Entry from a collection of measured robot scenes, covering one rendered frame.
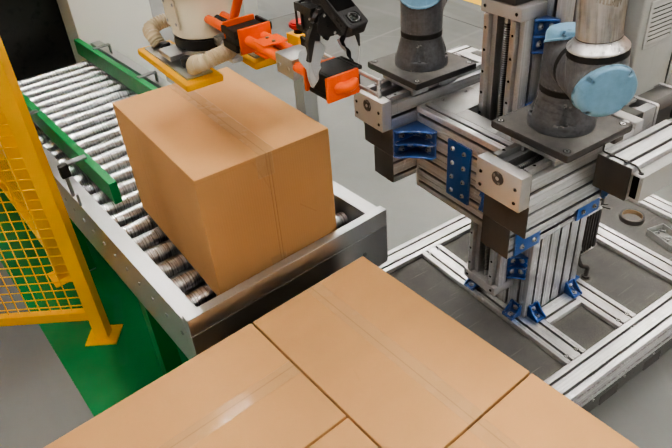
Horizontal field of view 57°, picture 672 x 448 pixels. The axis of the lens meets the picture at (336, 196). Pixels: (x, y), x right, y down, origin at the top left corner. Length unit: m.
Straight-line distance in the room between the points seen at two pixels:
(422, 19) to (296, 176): 0.54
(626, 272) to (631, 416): 0.50
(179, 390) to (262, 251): 0.43
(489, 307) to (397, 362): 0.69
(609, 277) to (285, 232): 1.20
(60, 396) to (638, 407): 1.94
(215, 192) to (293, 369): 0.48
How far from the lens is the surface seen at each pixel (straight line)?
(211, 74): 1.61
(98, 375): 2.50
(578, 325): 2.21
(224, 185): 1.59
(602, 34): 1.28
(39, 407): 2.50
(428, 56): 1.78
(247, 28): 1.46
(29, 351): 2.72
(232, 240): 1.69
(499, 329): 2.14
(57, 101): 3.30
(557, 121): 1.47
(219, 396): 1.57
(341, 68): 1.20
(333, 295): 1.75
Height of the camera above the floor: 1.74
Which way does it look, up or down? 34 degrees down
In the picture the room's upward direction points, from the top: 5 degrees counter-clockwise
